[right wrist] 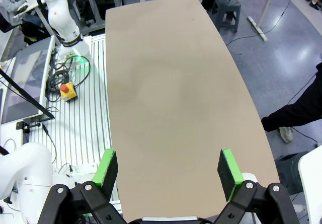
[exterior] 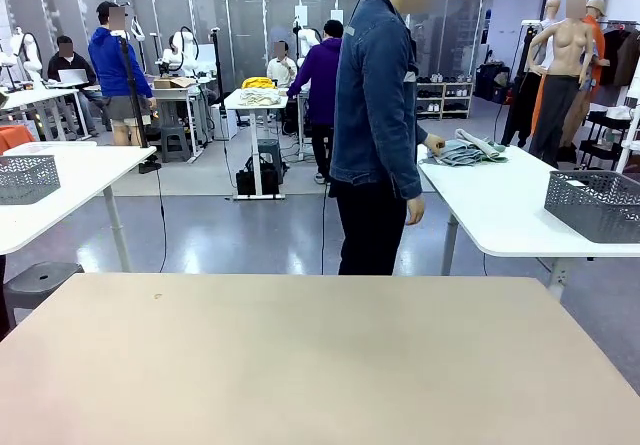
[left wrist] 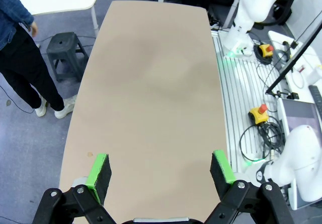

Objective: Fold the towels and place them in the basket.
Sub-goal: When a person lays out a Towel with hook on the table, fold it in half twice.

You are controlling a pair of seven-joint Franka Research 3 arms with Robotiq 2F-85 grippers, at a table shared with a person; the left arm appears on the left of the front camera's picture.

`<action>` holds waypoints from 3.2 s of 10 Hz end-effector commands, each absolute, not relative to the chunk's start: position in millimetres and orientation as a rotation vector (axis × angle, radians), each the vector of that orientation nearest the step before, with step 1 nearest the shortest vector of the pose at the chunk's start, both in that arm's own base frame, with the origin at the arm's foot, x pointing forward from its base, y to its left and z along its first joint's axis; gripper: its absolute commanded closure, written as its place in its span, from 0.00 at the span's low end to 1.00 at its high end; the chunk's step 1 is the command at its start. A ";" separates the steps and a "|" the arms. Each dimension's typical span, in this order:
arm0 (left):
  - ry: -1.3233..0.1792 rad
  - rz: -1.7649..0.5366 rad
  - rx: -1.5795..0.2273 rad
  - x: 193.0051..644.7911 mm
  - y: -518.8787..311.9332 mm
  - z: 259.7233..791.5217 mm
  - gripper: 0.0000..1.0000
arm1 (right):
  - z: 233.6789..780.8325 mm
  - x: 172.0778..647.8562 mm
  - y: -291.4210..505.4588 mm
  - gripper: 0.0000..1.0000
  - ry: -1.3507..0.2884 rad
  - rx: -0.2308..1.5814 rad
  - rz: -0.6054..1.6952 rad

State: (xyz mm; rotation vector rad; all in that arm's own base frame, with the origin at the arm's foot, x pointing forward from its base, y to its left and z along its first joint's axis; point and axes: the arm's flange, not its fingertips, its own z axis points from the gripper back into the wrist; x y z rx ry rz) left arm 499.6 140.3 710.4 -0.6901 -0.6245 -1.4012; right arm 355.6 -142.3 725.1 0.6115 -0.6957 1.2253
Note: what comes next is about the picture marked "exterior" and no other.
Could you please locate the clothes rack with dark garments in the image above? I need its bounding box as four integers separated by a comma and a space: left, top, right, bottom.
597, 17, 640, 89

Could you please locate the seated person in white top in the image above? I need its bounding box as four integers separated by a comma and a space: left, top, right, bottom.
265, 39, 301, 89

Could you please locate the dark grey plastic stool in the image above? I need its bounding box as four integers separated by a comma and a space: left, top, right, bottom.
3, 261, 85, 327

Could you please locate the wooden shoe rack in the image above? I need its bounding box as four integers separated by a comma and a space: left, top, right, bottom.
413, 80, 475, 120

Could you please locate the black bags pile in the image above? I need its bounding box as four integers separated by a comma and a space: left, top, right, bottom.
474, 62, 511, 104

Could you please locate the white mannequin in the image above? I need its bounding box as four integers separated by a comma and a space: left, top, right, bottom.
501, 0, 564, 149

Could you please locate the cardboard box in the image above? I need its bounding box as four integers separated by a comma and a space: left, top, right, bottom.
152, 77, 197, 90

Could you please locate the white clothes pile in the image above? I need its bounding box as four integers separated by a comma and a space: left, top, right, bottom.
238, 87, 282, 107

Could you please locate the person in denim jacket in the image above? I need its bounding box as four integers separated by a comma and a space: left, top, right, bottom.
327, 0, 445, 276

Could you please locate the person in blue hoodie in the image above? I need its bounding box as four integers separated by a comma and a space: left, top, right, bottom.
88, 0, 155, 146

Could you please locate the mannequin in orange jacket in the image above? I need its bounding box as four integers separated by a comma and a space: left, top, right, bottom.
579, 0, 609, 149

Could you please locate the white laptop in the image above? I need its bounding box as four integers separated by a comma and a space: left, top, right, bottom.
57, 68, 91, 87

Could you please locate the white height-adjustable table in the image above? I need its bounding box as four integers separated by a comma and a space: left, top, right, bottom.
416, 142, 640, 300
0, 140, 158, 274

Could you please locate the light blue towel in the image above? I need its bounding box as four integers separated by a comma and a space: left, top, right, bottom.
418, 139, 494, 167

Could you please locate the bare mannequin in grey trousers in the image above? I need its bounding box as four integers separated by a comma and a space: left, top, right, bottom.
528, 0, 601, 169

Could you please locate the person's left hand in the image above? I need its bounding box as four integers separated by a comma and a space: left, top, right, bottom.
423, 133, 447, 157

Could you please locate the left forearm in denim sleeve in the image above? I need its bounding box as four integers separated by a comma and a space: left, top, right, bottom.
410, 114, 431, 150

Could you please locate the person in purple hoodie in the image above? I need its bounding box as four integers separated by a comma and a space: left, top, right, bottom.
286, 19, 346, 185

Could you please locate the person's right hand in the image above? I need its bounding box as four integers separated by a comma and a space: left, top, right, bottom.
405, 195, 428, 227

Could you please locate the grey perforated plastic basket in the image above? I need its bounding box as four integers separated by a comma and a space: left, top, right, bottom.
543, 169, 640, 245
0, 154, 62, 206

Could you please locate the right forearm in denim sleeve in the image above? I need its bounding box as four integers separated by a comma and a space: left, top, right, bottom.
384, 114, 426, 201

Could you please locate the orange cloth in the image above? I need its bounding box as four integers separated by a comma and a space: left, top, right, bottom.
0, 124, 37, 155

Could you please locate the black rolling cart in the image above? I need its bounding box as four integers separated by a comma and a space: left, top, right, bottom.
569, 104, 640, 171

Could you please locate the black bag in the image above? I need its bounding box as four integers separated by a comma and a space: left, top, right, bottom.
235, 157, 280, 197

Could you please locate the black tripod stand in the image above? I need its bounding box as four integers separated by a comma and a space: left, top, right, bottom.
115, 2, 162, 175

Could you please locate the seated person in black top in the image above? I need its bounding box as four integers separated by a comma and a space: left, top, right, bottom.
47, 34, 109, 134

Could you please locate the white robot workbench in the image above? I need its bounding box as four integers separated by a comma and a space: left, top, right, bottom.
147, 75, 217, 165

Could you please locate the white background desk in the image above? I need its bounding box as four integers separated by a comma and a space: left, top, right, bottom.
0, 84, 96, 141

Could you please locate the white pedestal table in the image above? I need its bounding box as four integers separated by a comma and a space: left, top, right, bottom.
223, 87, 290, 201

